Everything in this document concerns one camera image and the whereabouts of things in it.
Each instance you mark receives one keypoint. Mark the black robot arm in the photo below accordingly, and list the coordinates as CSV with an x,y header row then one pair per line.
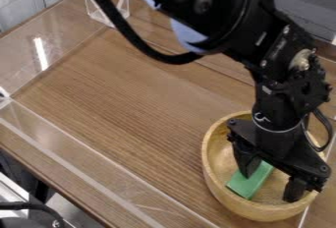
x,y
253,33

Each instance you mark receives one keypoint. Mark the green rectangular block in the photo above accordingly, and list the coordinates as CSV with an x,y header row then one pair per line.
x,y
245,187

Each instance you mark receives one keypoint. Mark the clear acrylic corner bracket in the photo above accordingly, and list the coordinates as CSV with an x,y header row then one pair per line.
x,y
99,11

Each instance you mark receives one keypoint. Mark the brown wooden bowl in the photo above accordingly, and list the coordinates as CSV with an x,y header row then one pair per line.
x,y
265,207

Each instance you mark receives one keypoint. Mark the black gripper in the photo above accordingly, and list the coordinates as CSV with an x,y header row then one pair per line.
x,y
287,149

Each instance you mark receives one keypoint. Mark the clear acrylic tray wall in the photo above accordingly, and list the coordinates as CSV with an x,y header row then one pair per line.
x,y
107,124

